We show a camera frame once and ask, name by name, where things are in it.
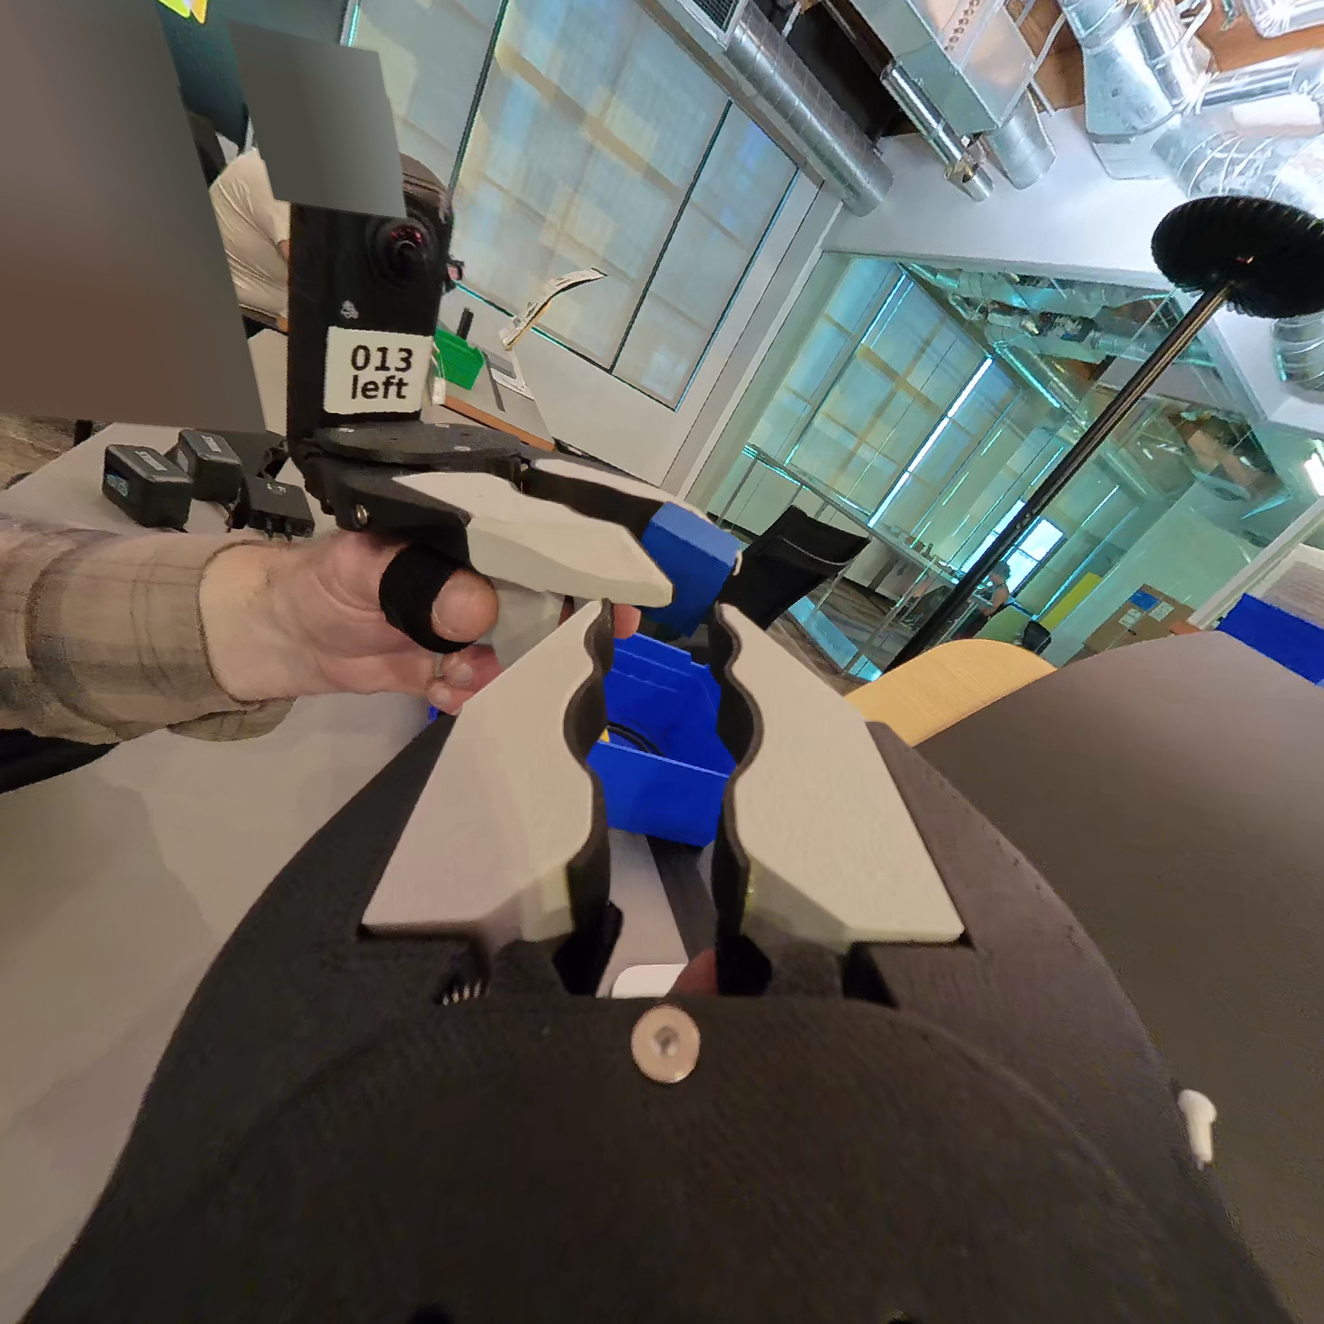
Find blue cube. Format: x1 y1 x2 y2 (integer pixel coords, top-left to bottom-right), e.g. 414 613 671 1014
639 504 745 638

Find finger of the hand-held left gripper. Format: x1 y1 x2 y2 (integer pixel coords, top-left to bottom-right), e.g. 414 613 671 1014
394 472 677 610
530 457 683 530

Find cardboard boxes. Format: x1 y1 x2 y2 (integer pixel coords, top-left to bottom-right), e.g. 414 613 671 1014
1087 583 1208 655

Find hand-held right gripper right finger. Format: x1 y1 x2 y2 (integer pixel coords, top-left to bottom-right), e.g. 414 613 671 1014
709 602 970 997

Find silver spiral duct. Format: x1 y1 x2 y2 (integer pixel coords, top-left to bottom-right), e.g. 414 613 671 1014
719 5 896 215

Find black angular panel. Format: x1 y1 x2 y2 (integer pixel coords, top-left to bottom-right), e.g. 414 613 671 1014
739 504 873 632

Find thin curved board on stand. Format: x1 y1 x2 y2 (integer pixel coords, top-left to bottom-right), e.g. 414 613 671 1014
499 266 609 351

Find black floor lamp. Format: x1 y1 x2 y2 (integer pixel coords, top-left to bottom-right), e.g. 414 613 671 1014
898 194 1324 664

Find blue storage bin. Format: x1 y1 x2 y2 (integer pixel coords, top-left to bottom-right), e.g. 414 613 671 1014
584 630 743 848
1215 593 1324 685

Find person's left forearm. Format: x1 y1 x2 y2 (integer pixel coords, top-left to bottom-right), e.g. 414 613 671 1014
0 512 294 748

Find person's left hand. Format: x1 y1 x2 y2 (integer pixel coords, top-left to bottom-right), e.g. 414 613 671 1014
201 538 645 717

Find green storage bin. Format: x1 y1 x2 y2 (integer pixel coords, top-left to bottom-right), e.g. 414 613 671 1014
431 325 490 391

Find grey and wooden curved board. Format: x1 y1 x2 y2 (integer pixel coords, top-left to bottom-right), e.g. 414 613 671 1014
847 629 1324 1305

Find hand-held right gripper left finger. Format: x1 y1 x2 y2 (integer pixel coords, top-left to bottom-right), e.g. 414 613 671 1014
363 600 624 997

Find black plug adapter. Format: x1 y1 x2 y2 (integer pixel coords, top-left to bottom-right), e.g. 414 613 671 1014
241 474 318 542

